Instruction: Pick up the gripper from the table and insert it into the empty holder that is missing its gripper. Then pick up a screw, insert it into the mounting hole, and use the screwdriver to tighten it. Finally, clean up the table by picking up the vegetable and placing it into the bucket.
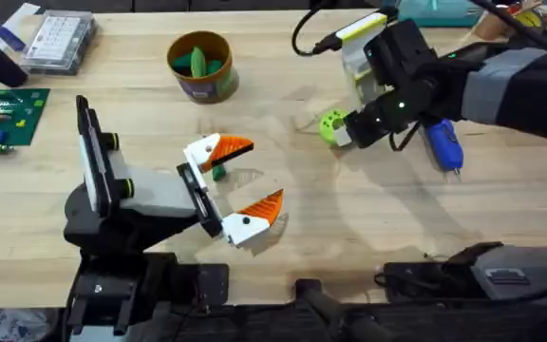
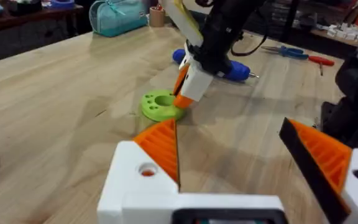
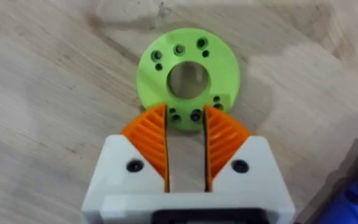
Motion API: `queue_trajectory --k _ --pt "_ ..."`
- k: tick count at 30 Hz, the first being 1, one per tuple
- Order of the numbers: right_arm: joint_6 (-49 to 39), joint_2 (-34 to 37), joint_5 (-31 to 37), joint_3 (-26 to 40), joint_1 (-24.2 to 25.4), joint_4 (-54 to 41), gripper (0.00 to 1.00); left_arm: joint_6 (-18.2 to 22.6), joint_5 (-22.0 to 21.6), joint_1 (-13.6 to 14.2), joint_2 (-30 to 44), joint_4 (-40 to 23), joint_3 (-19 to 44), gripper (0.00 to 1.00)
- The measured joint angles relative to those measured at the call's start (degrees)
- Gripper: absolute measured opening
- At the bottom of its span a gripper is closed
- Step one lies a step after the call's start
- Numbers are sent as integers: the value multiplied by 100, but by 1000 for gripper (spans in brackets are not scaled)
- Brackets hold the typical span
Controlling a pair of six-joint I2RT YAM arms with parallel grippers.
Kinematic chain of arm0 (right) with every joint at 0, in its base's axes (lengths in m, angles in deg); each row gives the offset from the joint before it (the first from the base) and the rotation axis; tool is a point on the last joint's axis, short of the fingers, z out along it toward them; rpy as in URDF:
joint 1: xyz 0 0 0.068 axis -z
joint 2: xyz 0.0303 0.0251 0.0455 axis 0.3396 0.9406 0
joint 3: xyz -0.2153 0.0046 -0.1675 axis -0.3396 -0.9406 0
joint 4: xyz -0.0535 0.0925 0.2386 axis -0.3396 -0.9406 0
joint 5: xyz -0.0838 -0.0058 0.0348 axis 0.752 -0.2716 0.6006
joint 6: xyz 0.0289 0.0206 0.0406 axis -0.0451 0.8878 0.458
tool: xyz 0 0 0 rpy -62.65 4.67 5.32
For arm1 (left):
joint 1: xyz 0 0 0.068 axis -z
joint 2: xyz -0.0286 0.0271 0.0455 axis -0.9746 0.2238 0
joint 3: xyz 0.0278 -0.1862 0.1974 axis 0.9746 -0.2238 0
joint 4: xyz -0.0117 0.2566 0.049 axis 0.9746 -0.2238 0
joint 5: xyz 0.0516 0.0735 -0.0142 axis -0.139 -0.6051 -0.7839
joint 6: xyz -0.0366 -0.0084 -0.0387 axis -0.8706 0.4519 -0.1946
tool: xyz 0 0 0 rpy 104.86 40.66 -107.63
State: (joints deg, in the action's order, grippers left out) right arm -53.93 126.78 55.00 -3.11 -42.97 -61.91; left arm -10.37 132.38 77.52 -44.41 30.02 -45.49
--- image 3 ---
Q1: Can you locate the right gripper white and orange right finger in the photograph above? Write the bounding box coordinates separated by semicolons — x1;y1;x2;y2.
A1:
203;105;296;222

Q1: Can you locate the green disc with holes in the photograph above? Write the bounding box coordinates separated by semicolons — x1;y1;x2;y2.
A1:
135;27;241;131

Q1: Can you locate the blue electric screwdriver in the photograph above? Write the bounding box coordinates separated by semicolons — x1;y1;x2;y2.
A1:
317;124;358;224

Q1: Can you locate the right gripper white and orange left finger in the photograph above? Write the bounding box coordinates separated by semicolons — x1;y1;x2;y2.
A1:
81;103;171;220

